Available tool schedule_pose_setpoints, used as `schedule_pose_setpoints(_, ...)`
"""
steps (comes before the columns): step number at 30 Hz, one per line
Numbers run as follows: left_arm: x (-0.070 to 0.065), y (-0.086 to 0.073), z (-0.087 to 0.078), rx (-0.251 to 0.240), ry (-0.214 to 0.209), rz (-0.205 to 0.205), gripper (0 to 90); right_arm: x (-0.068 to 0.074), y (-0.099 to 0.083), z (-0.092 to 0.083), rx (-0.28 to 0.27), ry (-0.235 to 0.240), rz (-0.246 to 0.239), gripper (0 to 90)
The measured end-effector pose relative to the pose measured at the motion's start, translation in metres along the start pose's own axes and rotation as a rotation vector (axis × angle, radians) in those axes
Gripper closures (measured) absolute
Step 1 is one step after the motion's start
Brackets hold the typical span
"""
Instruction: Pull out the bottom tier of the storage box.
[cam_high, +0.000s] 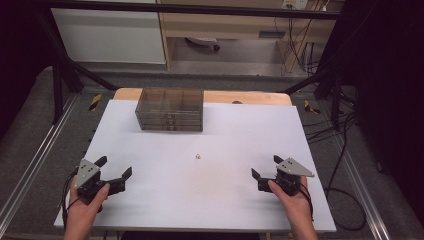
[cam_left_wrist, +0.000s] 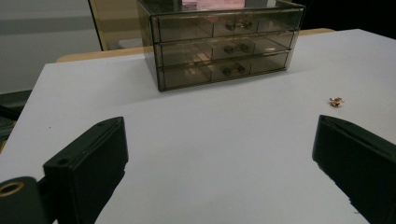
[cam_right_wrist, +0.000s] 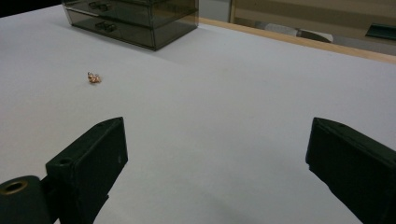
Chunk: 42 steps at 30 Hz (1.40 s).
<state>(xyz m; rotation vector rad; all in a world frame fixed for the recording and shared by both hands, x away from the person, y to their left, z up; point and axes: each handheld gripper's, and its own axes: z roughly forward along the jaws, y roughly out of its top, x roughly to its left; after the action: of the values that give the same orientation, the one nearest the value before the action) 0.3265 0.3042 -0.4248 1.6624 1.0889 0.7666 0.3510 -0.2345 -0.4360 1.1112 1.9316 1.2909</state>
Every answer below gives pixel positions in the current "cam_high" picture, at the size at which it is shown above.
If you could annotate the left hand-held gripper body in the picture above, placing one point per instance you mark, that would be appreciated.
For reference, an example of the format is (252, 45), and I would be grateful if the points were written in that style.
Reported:
(87, 173)

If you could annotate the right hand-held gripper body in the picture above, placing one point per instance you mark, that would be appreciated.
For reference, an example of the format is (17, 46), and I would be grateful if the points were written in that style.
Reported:
(291, 170)

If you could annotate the smoky transparent drawer organizer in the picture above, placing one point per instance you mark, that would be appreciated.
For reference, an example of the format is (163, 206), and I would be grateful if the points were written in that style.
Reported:
(170, 103)

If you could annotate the person's right hand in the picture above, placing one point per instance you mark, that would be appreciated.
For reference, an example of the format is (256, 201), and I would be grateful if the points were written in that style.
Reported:
(298, 210)

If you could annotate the person's left hand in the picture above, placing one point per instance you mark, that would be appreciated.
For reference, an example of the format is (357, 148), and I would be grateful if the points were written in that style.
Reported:
(81, 215)

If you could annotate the white board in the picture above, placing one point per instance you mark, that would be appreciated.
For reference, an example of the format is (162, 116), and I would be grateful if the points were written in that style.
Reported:
(206, 193)

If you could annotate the yellow black tape strip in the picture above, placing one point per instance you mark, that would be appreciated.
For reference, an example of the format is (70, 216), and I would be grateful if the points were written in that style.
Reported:
(310, 107)
(95, 102)

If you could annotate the white cabinet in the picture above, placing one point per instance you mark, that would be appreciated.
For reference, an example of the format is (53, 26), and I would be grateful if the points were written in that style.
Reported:
(110, 36)

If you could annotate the dark curtain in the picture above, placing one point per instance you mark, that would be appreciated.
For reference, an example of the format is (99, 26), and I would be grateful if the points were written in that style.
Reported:
(20, 50)
(390, 83)

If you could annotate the chair base with caster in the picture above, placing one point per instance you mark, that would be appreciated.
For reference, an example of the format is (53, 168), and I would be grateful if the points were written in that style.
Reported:
(203, 41)

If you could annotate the wooden desk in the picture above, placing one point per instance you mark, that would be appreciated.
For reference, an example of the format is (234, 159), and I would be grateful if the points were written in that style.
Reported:
(226, 25)

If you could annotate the white power strip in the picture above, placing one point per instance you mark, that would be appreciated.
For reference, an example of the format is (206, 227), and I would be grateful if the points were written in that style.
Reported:
(295, 4)

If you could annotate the aluminium floor rail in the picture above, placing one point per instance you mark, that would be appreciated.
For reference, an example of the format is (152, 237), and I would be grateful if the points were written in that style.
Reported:
(360, 186)
(36, 156)

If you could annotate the black metal frame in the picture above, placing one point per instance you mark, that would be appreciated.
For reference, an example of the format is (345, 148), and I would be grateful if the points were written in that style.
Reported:
(186, 9)

